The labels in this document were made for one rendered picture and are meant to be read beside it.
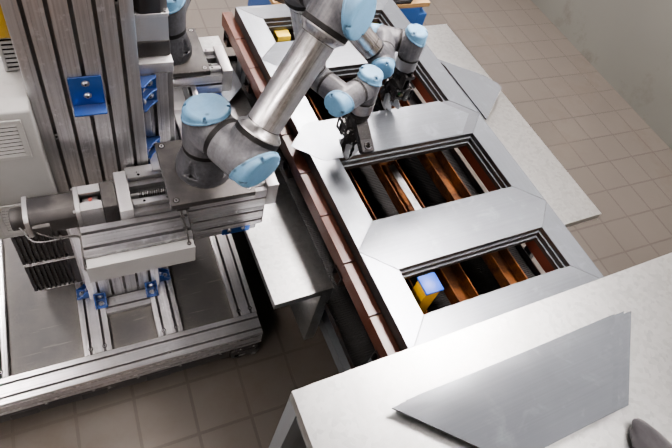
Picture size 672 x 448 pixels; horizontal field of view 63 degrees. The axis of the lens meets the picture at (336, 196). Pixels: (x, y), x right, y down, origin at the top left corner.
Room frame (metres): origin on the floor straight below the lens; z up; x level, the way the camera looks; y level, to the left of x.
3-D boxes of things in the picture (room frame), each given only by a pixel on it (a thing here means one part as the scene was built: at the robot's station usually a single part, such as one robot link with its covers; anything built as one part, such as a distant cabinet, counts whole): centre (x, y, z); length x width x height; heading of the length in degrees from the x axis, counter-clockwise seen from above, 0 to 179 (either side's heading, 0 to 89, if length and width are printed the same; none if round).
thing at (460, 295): (1.51, -0.12, 0.70); 1.66 x 0.08 x 0.05; 38
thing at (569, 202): (1.94, -0.52, 0.74); 1.20 x 0.26 x 0.03; 38
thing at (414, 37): (1.58, -0.08, 1.17); 0.09 x 0.08 x 0.11; 99
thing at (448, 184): (1.63, -0.29, 0.70); 1.66 x 0.08 x 0.05; 38
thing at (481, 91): (2.06, -0.43, 0.77); 0.45 x 0.20 x 0.04; 38
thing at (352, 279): (1.28, 0.17, 0.80); 1.62 x 0.04 x 0.06; 38
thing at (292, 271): (1.36, 0.39, 0.67); 1.30 x 0.20 x 0.03; 38
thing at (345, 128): (1.31, 0.02, 1.01); 0.09 x 0.08 x 0.12; 38
